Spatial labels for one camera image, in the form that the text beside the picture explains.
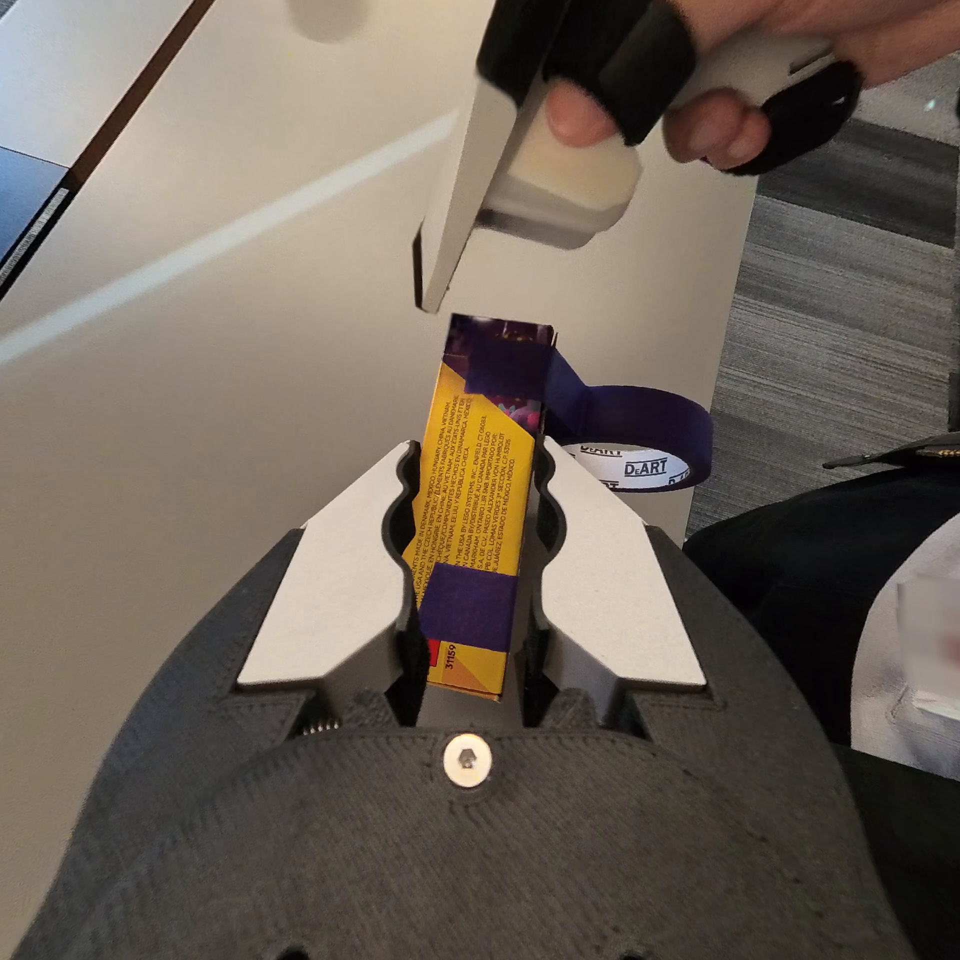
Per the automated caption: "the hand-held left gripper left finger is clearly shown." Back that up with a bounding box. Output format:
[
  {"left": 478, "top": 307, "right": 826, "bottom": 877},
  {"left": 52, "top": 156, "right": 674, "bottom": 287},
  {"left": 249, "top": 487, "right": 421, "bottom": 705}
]
[{"left": 237, "top": 441, "right": 423, "bottom": 695}]

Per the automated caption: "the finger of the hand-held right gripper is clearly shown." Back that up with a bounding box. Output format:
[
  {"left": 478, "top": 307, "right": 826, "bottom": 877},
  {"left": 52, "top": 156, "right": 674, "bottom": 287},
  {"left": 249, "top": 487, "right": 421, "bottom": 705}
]
[
  {"left": 477, "top": 122, "right": 646, "bottom": 252},
  {"left": 411, "top": 77, "right": 543, "bottom": 316}
]

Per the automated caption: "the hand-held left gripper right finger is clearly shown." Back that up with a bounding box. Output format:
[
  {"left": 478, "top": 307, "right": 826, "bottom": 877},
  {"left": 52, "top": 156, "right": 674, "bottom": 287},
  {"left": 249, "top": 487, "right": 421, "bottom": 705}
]
[{"left": 532, "top": 437, "right": 708, "bottom": 726}]

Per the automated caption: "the yellow purple toy set box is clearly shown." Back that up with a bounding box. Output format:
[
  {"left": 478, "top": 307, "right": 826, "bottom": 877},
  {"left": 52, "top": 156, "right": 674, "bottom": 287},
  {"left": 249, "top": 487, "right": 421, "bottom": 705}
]
[{"left": 411, "top": 313, "right": 561, "bottom": 703}]

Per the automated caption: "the purple tape roll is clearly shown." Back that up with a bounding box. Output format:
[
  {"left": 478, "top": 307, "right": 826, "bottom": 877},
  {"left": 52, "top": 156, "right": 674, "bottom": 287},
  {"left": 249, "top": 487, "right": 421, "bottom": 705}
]
[{"left": 543, "top": 348, "right": 715, "bottom": 494}]

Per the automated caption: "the person's white shirt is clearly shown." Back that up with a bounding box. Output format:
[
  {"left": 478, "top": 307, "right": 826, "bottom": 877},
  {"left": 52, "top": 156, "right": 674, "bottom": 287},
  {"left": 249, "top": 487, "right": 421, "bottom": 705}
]
[{"left": 849, "top": 517, "right": 960, "bottom": 760}]

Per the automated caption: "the yellow black striped strap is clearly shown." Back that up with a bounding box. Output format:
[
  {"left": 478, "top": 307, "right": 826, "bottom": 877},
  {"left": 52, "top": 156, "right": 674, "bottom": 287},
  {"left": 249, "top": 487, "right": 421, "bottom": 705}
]
[{"left": 822, "top": 431, "right": 960, "bottom": 474}]

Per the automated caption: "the dark table cable cover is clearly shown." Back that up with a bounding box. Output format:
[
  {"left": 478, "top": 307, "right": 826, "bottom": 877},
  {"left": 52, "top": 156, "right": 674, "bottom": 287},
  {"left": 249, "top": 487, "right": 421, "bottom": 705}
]
[{"left": 0, "top": 146, "right": 74, "bottom": 292}]

